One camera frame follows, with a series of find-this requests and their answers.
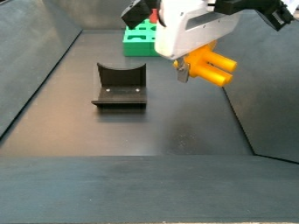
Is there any green shape sorting board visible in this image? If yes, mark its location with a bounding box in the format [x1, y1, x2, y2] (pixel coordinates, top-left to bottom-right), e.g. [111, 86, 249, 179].
[123, 19, 157, 57]

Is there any black curved fixture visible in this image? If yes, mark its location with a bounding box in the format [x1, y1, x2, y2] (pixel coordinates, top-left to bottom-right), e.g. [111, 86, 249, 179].
[91, 63, 147, 107]

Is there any red hexagonal block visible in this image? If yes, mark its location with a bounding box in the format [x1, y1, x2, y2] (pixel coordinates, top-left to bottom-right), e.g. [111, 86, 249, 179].
[149, 8, 157, 24]

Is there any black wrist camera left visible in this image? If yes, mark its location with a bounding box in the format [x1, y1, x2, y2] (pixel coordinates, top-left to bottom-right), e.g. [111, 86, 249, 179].
[120, 0, 155, 29]

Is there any yellow three prong object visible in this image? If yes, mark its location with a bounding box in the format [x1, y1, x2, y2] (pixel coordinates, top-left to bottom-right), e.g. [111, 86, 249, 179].
[172, 40, 237, 87]

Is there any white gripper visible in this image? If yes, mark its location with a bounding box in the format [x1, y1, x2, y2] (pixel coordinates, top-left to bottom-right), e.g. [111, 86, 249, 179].
[153, 0, 240, 83]

